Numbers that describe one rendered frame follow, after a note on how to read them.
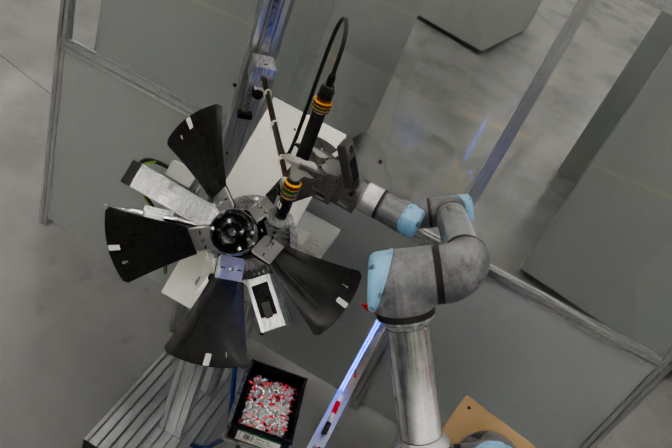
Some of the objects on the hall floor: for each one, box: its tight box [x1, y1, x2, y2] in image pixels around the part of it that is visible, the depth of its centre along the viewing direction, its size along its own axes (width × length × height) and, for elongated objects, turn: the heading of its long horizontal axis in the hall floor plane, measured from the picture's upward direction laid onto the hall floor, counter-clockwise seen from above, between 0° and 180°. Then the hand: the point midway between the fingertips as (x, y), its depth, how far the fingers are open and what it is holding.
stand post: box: [200, 367, 225, 396], centre depth 240 cm, size 4×9×115 cm, turn 43°
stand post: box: [159, 359, 207, 439], centre depth 228 cm, size 4×9×91 cm, turn 43°
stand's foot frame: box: [82, 351, 244, 448], centre depth 259 cm, size 62×46×8 cm
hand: (293, 149), depth 159 cm, fingers open, 6 cm apart
